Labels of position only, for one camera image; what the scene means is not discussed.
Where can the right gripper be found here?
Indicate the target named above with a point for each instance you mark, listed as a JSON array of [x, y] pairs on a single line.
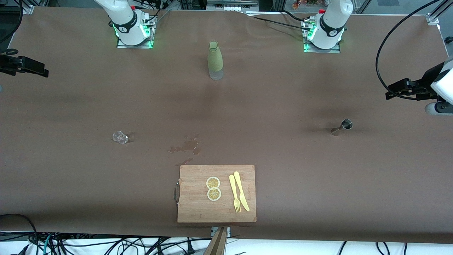
[[7, 63]]

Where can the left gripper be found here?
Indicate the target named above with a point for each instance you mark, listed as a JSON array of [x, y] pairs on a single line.
[[427, 81]]

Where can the steel double jigger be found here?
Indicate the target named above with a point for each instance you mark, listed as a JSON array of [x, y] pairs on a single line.
[[342, 126]]

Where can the clear glass beaker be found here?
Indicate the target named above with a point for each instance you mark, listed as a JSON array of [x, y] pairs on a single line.
[[120, 137]]

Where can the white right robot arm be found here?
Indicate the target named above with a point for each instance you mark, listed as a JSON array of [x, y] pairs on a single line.
[[129, 24]]

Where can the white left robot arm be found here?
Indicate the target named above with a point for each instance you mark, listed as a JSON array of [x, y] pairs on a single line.
[[329, 28]]

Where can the brown table cover sheet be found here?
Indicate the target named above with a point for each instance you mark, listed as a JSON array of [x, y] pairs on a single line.
[[318, 177]]

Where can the green sleeved glass bottle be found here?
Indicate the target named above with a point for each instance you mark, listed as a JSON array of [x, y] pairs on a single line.
[[215, 56]]

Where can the white power strip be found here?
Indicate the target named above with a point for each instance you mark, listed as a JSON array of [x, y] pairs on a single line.
[[231, 6]]

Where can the yellow plastic knife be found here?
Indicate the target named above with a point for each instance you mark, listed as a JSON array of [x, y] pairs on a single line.
[[240, 191]]

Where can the yellow plastic fork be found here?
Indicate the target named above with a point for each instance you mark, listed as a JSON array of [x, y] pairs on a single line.
[[233, 191]]

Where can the lemon slice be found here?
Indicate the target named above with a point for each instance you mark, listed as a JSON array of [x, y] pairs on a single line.
[[213, 182], [214, 194]]

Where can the wooden cutting board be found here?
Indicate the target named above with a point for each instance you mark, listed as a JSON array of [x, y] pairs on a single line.
[[198, 205]]

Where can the wooden beam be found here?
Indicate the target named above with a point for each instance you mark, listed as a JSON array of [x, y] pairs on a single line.
[[217, 244]]

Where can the aluminium frame profile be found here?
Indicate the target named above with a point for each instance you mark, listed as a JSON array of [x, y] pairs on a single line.
[[437, 12]]

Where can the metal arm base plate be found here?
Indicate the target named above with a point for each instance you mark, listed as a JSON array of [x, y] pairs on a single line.
[[134, 46], [322, 50]]

